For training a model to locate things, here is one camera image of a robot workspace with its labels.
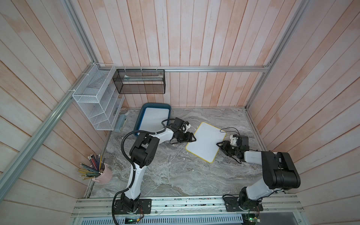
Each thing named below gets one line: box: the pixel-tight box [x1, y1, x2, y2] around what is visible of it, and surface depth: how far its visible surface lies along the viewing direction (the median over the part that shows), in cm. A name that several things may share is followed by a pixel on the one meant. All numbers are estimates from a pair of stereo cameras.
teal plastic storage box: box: [134, 102, 172, 133], surface depth 113 cm
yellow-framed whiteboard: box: [185, 121, 227, 164], surface depth 103 cm
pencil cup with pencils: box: [77, 154, 113, 184], surface depth 78 cm
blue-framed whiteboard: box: [133, 102, 172, 134], surface depth 113 cm
